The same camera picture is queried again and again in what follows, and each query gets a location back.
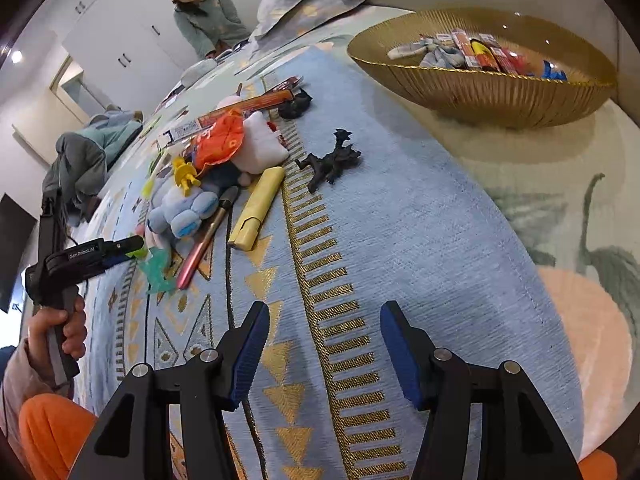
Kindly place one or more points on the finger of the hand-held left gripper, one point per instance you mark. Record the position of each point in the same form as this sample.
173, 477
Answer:
117, 259
130, 244

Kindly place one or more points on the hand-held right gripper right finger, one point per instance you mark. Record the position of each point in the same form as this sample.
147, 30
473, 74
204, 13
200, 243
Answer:
400, 355

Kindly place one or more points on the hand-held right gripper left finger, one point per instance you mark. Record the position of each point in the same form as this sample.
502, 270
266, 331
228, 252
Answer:
250, 355

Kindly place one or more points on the gold ribbed bowl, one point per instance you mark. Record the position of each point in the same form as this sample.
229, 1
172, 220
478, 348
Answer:
475, 95

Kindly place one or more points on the blue dinosaur figure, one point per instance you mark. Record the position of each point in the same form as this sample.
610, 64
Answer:
552, 72

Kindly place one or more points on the person's left forearm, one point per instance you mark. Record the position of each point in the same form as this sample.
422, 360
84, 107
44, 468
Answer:
25, 385

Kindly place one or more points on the person's left hand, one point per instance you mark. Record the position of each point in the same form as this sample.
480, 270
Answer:
42, 330

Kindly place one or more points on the green translucent monster figure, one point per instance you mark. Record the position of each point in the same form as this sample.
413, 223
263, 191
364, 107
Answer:
157, 272

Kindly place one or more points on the black screen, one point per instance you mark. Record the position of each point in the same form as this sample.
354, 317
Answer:
15, 255

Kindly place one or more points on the white yellow tube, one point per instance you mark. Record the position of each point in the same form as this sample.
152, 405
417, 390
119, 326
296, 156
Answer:
152, 180

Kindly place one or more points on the pink gold pen-shaped device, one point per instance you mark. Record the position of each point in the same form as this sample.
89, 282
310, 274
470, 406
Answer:
200, 250

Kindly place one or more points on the yellow toy figure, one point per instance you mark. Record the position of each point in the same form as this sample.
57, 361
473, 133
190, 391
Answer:
182, 172

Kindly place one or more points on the pile of grey teal clothes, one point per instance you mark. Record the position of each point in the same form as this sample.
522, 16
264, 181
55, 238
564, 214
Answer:
80, 170

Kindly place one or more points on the dark blue plush toy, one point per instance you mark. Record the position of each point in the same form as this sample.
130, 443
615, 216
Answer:
222, 175

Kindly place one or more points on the blue gold patterned blanket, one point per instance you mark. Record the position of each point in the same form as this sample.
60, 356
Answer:
400, 235

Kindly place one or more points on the yellow rectangular case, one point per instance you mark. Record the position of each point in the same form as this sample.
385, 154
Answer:
257, 205

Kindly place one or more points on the red printed bag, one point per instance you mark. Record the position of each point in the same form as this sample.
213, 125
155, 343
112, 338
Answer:
220, 140

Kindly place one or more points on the white plush pillow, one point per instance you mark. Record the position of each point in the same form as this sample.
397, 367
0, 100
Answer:
260, 145

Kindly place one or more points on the white door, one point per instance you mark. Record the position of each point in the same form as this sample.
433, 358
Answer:
70, 87

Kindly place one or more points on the long red box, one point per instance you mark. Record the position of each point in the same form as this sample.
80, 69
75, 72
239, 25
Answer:
235, 107

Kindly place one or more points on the person's orange trouser leg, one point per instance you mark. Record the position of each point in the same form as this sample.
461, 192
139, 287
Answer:
55, 435
597, 466

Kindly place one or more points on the pale round cushion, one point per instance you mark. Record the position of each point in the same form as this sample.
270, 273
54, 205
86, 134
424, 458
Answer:
200, 71

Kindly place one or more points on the black monster figure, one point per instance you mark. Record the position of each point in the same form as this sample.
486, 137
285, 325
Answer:
330, 162
295, 107

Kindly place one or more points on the white wardrobe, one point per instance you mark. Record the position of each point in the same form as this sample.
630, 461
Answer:
125, 25

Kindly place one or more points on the printed bed sheet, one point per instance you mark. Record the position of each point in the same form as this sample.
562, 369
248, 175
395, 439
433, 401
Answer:
550, 185

